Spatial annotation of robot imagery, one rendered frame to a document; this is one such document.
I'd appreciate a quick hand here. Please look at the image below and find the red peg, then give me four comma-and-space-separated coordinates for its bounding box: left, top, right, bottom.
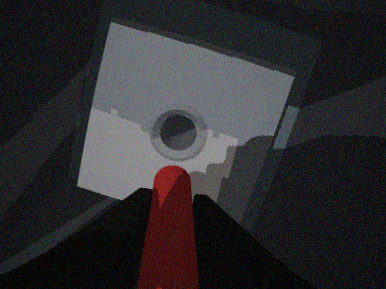
137, 165, 199, 289

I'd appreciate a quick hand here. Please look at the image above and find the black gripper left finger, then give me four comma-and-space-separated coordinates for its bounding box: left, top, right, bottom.
0, 188, 153, 289

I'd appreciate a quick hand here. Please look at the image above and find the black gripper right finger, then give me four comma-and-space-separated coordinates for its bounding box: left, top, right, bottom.
192, 194, 318, 289

